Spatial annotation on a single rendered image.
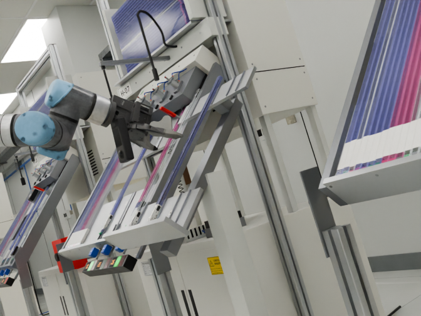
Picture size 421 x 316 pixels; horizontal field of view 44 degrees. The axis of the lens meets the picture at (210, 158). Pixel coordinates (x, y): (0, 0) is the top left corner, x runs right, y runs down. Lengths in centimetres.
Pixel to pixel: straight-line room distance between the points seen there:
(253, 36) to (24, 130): 113
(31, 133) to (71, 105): 18
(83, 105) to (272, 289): 93
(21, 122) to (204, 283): 100
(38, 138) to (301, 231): 111
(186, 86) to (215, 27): 24
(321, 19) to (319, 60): 25
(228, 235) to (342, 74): 218
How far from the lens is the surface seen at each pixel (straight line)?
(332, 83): 342
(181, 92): 183
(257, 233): 182
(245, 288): 135
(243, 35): 204
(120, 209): 186
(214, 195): 132
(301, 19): 356
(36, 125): 119
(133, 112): 139
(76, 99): 134
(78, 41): 543
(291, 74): 213
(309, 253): 198
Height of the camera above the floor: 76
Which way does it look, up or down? 4 degrees up
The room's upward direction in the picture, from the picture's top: 17 degrees counter-clockwise
